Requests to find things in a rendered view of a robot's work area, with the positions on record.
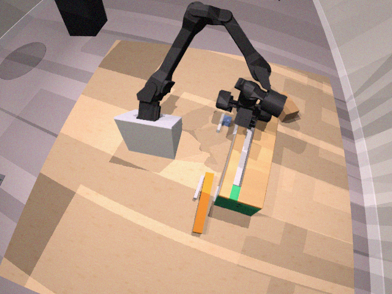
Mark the blue cube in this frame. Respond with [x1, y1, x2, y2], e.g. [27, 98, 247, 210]
[222, 115, 232, 127]

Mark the orange bar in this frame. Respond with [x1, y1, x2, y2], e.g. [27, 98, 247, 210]
[192, 172, 214, 234]

